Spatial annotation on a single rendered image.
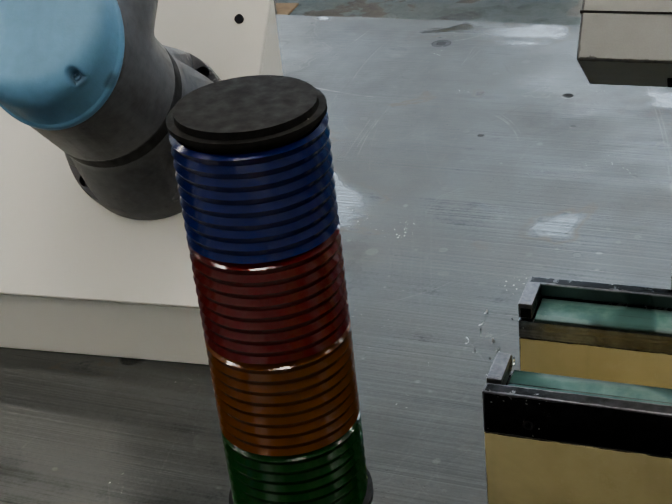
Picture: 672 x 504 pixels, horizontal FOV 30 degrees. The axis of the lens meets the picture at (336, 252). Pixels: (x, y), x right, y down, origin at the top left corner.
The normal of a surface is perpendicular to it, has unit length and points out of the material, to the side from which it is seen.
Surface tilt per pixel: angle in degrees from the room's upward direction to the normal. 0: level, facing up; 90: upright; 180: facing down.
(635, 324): 0
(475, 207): 0
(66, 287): 45
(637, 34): 53
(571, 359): 90
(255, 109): 0
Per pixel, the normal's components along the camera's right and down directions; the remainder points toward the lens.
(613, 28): -0.32, -0.14
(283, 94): -0.10, -0.87
